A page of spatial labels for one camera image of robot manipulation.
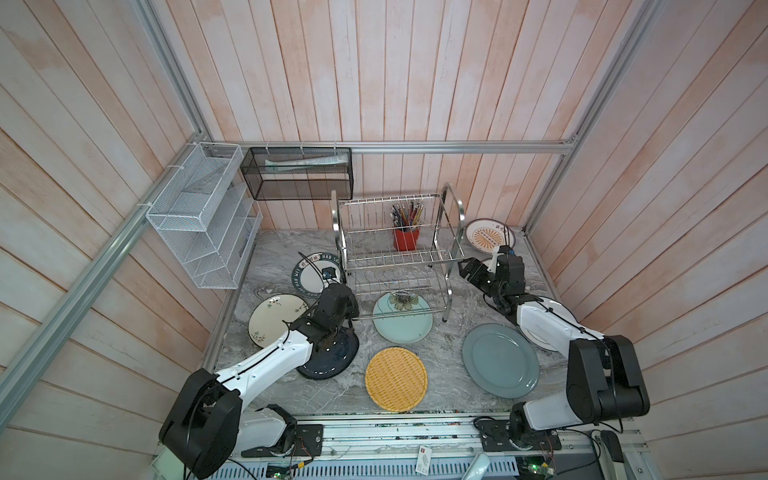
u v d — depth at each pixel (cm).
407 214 107
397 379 83
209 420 40
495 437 73
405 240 117
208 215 73
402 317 90
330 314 63
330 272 75
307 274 106
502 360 87
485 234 119
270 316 98
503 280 70
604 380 44
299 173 105
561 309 95
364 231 82
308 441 73
